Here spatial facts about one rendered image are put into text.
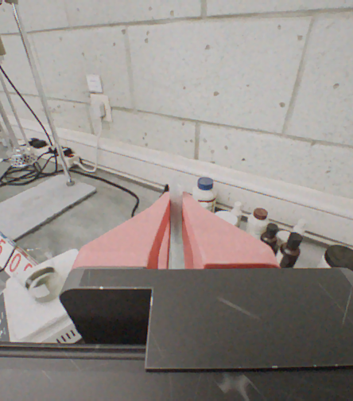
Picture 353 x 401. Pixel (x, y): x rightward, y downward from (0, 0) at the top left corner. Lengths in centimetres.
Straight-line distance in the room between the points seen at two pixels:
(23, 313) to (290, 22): 67
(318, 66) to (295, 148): 17
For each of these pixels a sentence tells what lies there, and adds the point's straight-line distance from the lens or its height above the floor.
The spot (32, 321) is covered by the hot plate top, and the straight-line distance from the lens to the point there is 40.
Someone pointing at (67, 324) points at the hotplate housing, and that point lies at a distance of 40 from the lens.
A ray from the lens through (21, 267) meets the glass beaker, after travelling 39.
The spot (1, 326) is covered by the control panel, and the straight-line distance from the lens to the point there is 45.
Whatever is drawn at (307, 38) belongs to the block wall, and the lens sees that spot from 56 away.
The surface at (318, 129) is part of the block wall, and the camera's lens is 57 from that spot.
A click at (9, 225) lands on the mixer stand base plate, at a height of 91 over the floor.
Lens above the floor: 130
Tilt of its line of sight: 36 degrees down
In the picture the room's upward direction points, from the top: straight up
